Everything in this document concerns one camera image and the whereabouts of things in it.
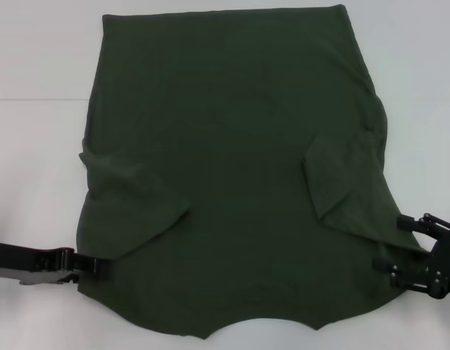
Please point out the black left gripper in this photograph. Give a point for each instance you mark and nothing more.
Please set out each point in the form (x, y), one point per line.
(13, 257)

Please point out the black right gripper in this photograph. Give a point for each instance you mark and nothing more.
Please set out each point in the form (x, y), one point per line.
(445, 262)

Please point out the dark green t-shirt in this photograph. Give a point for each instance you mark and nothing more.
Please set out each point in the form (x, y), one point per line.
(228, 164)

